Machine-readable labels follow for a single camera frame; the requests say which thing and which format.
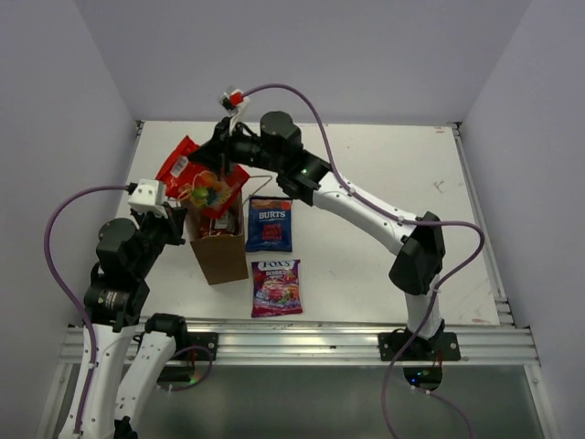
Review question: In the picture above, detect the aluminium rail frame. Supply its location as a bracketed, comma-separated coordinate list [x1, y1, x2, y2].
[60, 121, 555, 438]

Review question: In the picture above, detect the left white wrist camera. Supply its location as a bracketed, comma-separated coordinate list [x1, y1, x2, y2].
[128, 179, 167, 218]

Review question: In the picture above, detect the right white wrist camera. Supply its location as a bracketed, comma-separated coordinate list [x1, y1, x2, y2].
[218, 87, 250, 134]

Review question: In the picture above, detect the red fruit candy bag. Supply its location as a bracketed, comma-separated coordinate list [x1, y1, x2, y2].
[155, 136, 250, 219]

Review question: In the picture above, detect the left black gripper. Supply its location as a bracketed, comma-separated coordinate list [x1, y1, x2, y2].
[131, 199, 187, 277]

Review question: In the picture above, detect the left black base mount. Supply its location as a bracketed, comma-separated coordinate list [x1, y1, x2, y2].
[157, 332, 219, 391]

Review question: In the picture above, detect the blue Burts chips bag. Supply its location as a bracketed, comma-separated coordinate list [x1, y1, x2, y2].
[246, 196, 293, 252]

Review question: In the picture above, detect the brown paper bag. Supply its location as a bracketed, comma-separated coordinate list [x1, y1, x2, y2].
[182, 188, 250, 285]

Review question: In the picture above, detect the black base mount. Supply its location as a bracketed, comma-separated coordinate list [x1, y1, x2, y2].
[157, 332, 219, 391]
[378, 329, 462, 362]

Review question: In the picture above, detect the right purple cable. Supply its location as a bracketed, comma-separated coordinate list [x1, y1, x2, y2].
[241, 83, 486, 439]

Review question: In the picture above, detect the purple cable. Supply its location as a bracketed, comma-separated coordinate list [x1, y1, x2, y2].
[241, 83, 486, 439]
[43, 183, 133, 434]

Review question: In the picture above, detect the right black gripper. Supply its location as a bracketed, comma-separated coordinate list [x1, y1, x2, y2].
[188, 115, 283, 177]

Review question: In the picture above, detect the purple Fox's candy bag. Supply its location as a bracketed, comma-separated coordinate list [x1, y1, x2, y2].
[251, 260, 303, 318]

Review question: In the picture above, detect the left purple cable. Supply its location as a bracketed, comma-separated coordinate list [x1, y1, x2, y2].
[43, 183, 133, 434]

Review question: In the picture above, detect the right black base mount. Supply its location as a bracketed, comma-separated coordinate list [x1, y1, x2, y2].
[378, 329, 462, 362]

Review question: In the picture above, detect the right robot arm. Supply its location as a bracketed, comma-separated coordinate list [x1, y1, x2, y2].
[188, 112, 445, 359]

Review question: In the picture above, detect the red Doritos chips bag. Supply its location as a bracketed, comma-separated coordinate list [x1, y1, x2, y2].
[198, 212, 238, 239]

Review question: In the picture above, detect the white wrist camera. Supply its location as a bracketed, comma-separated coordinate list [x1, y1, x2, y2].
[128, 179, 167, 218]
[218, 87, 250, 134]

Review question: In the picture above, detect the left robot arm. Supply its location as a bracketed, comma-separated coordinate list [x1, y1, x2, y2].
[59, 203, 190, 438]

